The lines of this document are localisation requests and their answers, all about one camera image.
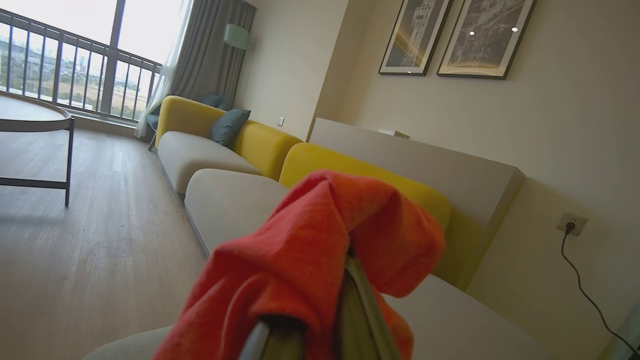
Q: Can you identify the white wall power outlet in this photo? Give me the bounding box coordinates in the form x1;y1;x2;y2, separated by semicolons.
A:
556;212;589;237

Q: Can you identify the white sheer curtain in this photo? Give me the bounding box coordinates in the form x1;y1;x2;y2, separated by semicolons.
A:
134;0;193;139

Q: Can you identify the black plug with cable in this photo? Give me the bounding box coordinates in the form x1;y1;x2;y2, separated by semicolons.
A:
560;222;640;358

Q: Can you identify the blue grey throw cushion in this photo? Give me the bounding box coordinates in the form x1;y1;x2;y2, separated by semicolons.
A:
208;108;252;148

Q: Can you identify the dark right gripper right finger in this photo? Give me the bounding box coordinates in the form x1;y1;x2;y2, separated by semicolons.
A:
340;252;403;360

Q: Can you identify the grey sofa with yellow backrest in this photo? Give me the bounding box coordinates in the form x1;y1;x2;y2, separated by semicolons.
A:
82;142;566;360
155;95;303;198

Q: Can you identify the framed wall picture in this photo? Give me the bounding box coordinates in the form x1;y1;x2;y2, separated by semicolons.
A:
436;0;537;80
378;0;453;77

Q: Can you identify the grey curtain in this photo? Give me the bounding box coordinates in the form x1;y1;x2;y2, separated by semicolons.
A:
170;0;257;103

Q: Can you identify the red cloth garment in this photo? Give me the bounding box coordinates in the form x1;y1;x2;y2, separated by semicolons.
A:
152;169;447;360

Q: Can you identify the grey ledge behind sofa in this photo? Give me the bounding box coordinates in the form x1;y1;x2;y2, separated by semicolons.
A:
307;117;527;291

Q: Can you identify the grey balcony railing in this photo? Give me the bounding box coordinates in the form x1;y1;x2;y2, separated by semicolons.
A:
0;8;163;123

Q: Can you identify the round coffee table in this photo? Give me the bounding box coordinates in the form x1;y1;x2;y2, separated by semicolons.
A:
0;90;76;207

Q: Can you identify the floor lamp pale green shade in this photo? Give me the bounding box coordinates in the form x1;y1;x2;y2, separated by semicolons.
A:
222;22;252;108

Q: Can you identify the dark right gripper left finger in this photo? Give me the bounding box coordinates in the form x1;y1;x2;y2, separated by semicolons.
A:
239;320;306;360

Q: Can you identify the dark blue throw cushion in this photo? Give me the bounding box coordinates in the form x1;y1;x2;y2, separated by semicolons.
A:
192;93;234;112

